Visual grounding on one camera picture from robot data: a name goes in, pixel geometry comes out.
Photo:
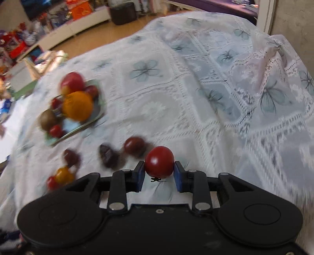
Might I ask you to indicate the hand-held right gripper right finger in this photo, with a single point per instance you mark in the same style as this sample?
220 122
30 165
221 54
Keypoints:
178 180

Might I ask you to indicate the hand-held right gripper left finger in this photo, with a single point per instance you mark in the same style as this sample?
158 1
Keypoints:
140 177

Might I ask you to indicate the red cherry tomato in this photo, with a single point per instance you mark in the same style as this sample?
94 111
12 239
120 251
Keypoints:
159 161

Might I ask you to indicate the light green square plate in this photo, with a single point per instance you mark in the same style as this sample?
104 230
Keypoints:
71 128

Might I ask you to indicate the dark red tomato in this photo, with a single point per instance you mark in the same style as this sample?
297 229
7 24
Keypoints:
133 146

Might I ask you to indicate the dark red jujube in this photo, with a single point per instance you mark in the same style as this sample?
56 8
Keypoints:
71 157
108 155

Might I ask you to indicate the small orange tomato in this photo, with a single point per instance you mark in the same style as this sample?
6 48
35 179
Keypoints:
63 175

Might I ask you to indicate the white floral lace tablecloth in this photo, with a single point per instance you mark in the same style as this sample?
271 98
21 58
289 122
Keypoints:
176 98

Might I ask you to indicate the small red tomato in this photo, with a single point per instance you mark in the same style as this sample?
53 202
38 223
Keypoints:
56 131
56 103
92 91
51 183

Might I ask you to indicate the orange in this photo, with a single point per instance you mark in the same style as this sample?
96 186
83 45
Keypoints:
78 106

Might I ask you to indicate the brown kiwi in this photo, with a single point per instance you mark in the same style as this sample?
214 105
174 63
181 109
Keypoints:
47 119

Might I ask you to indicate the red apple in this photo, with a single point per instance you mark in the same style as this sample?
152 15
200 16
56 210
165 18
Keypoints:
72 82

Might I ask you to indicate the wooden folding stool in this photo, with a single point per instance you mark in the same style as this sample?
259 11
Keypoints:
39 65

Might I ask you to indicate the grey green box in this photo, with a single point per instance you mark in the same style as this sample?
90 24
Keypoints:
20 78

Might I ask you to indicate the white low cabinet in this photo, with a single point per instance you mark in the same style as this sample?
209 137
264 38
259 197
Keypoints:
73 28

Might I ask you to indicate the black ottoman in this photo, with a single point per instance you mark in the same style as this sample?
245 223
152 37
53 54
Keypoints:
123 14

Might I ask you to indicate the red box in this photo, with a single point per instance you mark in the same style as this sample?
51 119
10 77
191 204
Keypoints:
19 50

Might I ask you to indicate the orange box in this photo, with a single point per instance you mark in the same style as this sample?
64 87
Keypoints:
82 10

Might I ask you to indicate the purple bed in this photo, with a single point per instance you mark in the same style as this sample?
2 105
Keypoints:
213 5

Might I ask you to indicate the white door frame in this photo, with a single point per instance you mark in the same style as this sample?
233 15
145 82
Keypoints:
267 14

